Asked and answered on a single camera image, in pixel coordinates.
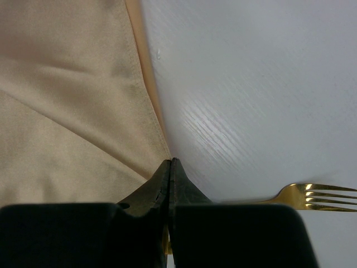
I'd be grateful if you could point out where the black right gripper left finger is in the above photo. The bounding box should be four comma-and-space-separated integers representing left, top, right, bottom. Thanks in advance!
1, 160, 171, 267

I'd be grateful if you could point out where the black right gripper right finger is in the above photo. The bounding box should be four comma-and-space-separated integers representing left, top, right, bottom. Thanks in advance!
168, 158, 318, 267

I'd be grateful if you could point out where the gold fork black handle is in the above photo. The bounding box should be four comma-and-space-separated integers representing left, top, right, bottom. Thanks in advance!
164, 183, 357, 255

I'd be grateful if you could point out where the peach cloth napkin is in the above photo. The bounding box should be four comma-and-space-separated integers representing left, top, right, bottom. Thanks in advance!
1, 1, 171, 206

